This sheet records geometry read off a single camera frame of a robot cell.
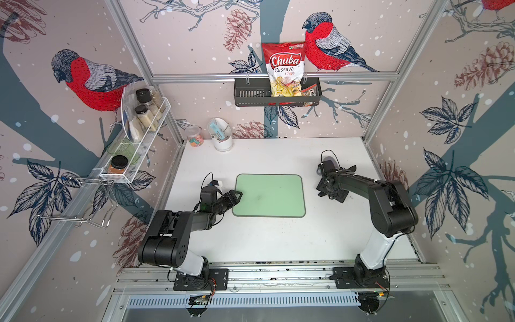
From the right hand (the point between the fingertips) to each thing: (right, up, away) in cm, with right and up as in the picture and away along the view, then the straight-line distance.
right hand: (328, 190), depth 99 cm
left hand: (-43, -1, -6) cm, 44 cm away
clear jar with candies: (-73, +29, +16) cm, 80 cm away
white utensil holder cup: (-55, +23, +13) cm, 61 cm away
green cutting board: (-28, -2, -3) cm, 28 cm away
